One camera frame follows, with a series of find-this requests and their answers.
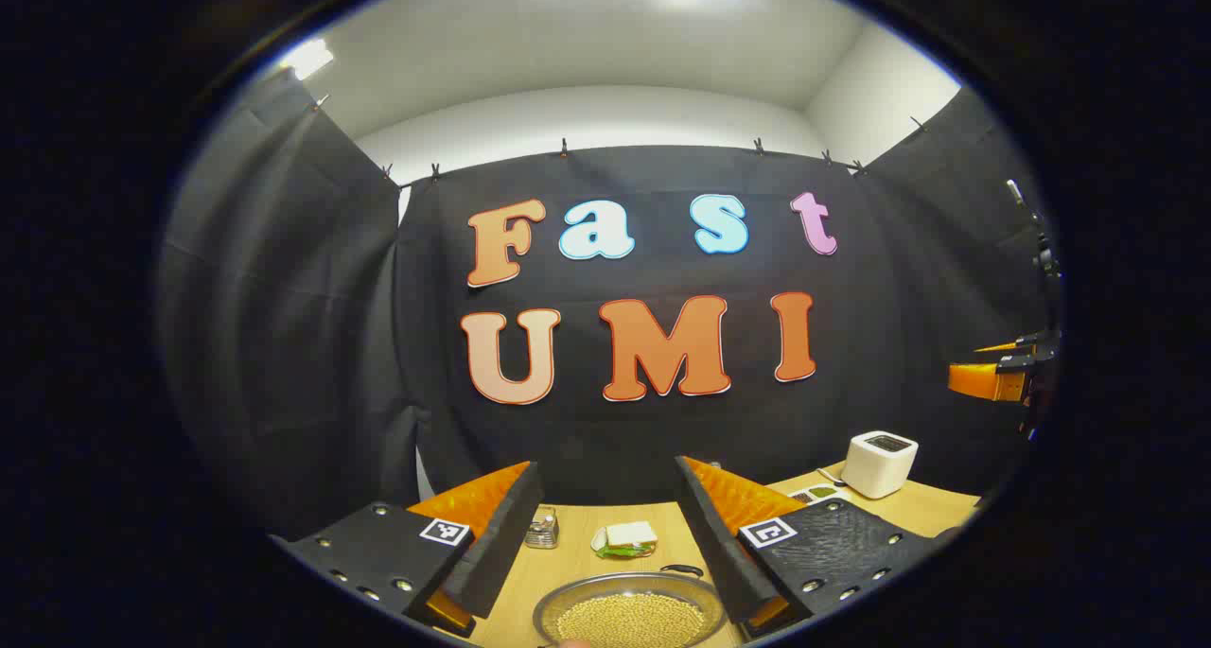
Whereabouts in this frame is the ceiling light panel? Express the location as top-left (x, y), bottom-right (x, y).
top-left (279, 38), bottom-right (335, 81)

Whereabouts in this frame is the black tripod stand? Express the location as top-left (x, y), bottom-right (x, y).
top-left (1005, 180), bottom-right (1062, 280)

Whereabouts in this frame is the black backdrop cloth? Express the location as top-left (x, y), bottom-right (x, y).
top-left (156, 66), bottom-right (1065, 545)

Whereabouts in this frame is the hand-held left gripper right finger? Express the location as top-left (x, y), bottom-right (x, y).
top-left (674, 456), bottom-right (947, 641)

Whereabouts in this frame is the pile of yellow soybeans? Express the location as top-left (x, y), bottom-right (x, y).
top-left (556, 593), bottom-right (706, 648)

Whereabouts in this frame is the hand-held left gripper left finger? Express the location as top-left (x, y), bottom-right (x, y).
top-left (270, 461), bottom-right (547, 639)

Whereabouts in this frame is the white toaster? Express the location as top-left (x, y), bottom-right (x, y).
top-left (841, 430), bottom-right (919, 499)

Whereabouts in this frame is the steel pot with black handle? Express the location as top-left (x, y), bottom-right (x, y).
top-left (532, 565), bottom-right (729, 648)

